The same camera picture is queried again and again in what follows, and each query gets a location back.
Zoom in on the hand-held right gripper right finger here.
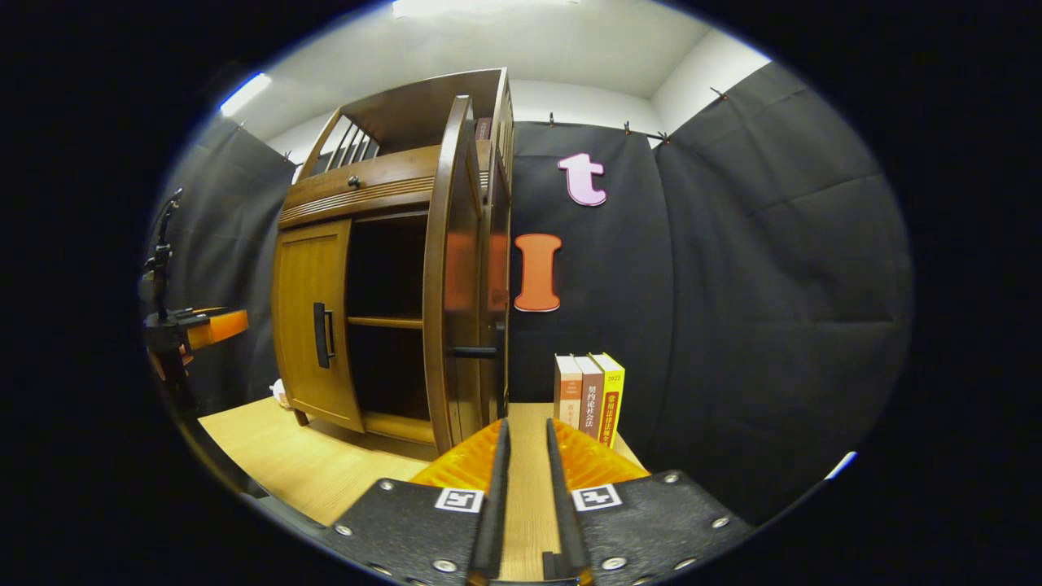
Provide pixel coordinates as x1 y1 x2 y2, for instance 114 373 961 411
544 418 754 586

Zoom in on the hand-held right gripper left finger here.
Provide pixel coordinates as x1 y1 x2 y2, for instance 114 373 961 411
326 418 512 586

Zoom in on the wooden shoe cabinet door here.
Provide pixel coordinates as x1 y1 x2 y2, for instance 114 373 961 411
422 95 510 457
271 218 365 434

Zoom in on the wooden double-door shoe cabinet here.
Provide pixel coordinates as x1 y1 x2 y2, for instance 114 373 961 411
270 68 515 457

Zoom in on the yellow book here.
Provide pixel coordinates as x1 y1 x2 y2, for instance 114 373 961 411
590 352 626 448

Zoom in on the brown book with white label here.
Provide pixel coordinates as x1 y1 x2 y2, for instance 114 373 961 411
574 356 605 440

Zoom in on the orange and white book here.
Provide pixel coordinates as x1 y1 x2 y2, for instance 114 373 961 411
554 354 584 430

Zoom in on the wooden drawer with black knob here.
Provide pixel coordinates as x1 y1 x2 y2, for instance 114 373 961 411
278 140 493 230

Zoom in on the black backdrop cloth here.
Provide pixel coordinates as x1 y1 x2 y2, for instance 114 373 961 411
151 61 914 526

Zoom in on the large ceiling light panel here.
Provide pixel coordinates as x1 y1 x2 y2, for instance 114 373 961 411
392 0 522 19

